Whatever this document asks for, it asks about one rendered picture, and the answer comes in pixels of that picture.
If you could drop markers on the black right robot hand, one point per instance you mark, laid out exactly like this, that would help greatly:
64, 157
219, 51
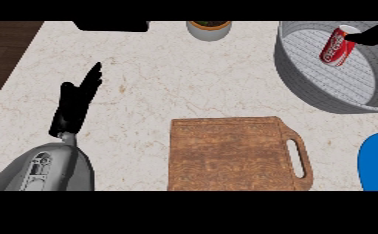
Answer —
366, 37

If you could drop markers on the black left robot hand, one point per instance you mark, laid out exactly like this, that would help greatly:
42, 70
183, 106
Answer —
75, 103

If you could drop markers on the red soda can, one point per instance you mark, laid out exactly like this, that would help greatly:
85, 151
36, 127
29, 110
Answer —
338, 46

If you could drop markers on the grey woven basket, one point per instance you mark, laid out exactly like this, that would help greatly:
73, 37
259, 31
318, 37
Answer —
327, 74

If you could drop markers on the brown wooden cutting board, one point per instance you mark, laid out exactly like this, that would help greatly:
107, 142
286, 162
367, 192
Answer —
231, 154

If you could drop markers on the black appliance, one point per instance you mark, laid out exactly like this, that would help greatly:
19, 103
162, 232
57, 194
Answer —
113, 26

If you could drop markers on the white plant pot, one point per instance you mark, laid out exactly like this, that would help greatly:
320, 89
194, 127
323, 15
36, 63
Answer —
209, 29

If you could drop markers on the blue round object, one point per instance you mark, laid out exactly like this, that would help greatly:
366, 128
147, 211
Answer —
370, 164

